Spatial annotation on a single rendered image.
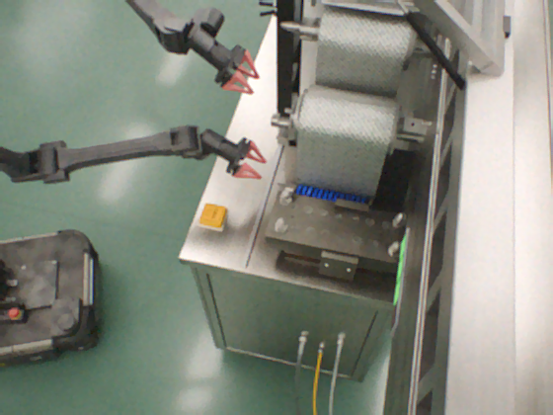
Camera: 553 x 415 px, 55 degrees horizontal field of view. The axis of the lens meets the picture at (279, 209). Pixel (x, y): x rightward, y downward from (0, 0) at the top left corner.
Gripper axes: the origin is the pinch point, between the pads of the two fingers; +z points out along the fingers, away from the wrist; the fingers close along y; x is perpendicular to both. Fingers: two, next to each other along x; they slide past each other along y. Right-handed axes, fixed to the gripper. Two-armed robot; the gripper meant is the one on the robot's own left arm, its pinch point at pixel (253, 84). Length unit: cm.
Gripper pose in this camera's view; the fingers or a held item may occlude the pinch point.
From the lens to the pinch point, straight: 143.0
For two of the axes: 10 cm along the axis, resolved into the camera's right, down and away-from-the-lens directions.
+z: 7.4, 5.1, 4.4
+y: -2.3, 8.1, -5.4
